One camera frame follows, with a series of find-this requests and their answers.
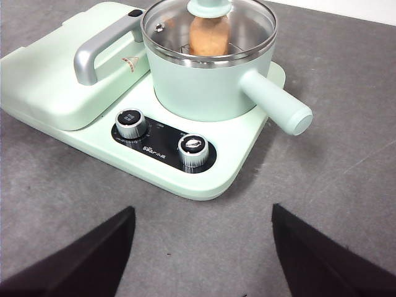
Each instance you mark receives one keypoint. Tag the brown potato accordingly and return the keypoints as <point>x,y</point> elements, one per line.
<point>208,38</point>

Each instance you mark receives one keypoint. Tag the silver control knob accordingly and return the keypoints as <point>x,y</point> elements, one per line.
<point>193,150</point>
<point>131,122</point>

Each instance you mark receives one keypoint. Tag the mint green steamer pot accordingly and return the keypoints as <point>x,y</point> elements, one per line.
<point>198,89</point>

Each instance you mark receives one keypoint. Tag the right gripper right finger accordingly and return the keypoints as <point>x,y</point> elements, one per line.
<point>325,266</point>

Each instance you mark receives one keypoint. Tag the glass pot lid green knob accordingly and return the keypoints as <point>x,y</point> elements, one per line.
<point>247,24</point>

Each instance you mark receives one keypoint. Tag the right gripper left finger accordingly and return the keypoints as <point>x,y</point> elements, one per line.
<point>77,266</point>

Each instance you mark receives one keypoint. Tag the mint green griddle cover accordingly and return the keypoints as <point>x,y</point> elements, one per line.
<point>46,83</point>

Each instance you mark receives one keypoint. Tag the mint green breakfast maker base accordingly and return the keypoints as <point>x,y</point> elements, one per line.
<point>161,173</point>

